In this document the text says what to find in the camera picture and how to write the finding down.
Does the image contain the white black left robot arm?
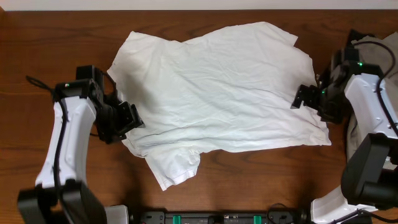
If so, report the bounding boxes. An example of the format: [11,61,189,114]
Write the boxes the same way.
[17,65,145,223]

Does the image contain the grey crumpled garment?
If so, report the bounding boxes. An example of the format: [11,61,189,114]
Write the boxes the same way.
[345,32,397,159]

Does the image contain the black crumpled garment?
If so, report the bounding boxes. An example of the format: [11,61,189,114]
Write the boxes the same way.
[346,29,375,46]

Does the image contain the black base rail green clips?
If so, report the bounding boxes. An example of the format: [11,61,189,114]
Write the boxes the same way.
[105,205,312,224]

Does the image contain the white t-shirt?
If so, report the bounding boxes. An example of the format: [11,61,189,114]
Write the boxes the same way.
[108,22,331,190]

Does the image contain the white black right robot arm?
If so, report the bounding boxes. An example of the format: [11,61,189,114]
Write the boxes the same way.
[291,44,397,223]

